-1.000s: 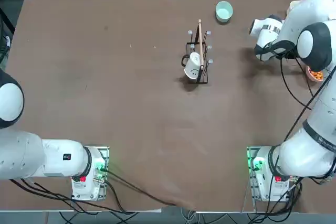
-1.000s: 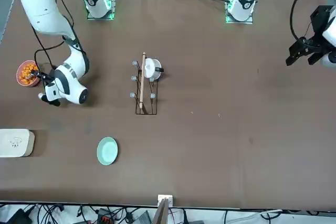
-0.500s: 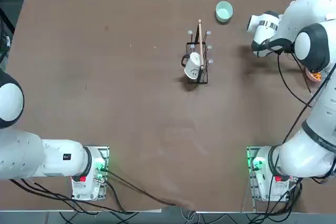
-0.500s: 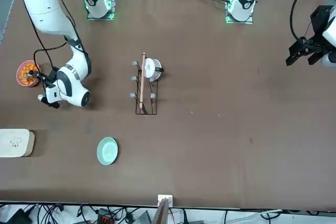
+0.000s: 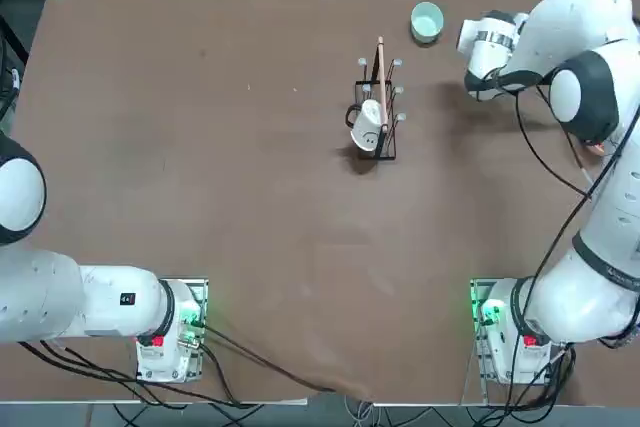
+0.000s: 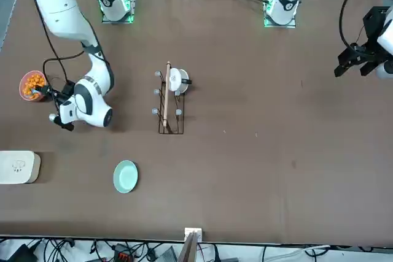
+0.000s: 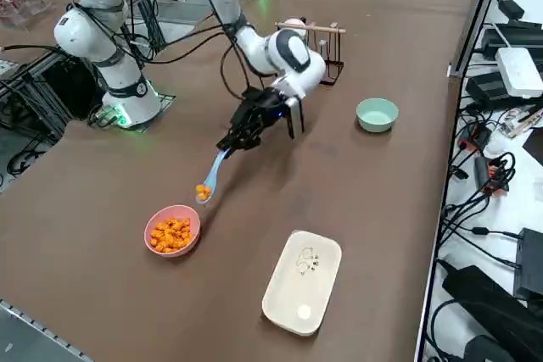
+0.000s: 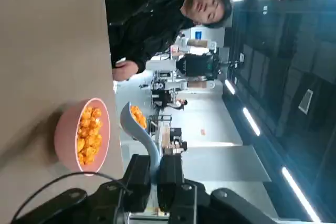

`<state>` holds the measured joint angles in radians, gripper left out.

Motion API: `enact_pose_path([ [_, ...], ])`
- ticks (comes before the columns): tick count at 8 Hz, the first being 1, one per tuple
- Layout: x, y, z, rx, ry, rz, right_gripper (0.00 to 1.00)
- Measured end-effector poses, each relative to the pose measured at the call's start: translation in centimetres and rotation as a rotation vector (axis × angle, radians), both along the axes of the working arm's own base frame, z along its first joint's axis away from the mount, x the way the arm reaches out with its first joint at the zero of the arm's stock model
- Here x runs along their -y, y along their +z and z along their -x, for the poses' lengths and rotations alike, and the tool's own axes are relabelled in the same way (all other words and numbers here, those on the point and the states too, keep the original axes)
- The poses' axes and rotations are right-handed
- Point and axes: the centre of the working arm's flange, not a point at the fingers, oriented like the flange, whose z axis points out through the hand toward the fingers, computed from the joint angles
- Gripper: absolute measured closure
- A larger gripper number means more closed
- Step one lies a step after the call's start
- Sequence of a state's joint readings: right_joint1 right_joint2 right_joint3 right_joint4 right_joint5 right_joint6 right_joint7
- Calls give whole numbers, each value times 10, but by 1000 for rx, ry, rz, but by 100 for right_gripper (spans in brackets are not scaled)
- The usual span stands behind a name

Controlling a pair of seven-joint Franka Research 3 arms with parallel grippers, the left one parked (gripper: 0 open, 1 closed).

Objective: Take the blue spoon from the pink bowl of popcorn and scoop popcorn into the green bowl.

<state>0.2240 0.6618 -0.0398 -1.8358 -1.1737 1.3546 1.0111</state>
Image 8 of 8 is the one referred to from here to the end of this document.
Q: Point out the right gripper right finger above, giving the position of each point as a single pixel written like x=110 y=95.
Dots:
x=170 y=182

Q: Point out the pink bowl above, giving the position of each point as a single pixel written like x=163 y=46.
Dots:
x=65 y=140

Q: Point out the blue plastic spoon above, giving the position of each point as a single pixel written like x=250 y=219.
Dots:
x=128 y=127

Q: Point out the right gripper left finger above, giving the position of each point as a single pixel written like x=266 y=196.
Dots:
x=136 y=182

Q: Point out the orange popcorn piece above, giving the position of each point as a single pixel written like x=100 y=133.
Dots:
x=142 y=122
x=135 y=110

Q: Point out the blue sign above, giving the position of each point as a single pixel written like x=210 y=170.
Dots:
x=198 y=35

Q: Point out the orange popcorn pile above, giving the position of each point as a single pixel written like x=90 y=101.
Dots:
x=89 y=134

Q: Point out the ceiling vent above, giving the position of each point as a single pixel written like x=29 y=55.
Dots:
x=305 y=101

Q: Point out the black machine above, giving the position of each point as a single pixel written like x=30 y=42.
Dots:
x=194 y=65

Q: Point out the distant person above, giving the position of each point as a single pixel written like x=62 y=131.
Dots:
x=179 y=104

